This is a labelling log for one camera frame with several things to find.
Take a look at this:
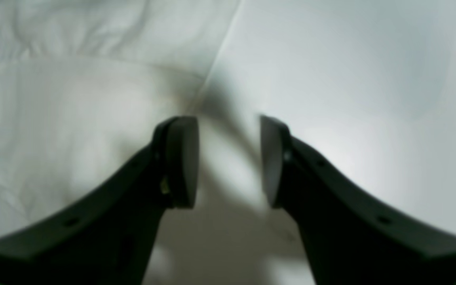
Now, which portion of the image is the white printed T-shirt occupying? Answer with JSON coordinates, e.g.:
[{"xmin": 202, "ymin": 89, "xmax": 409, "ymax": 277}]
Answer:
[{"xmin": 0, "ymin": 0, "xmax": 315, "ymax": 285}]

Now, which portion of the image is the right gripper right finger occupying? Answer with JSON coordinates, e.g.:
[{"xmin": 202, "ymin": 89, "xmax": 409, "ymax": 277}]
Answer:
[{"xmin": 259, "ymin": 115, "xmax": 456, "ymax": 285}]

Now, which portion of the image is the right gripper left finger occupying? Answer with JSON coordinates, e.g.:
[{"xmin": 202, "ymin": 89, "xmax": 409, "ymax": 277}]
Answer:
[{"xmin": 0, "ymin": 116, "xmax": 200, "ymax": 285}]

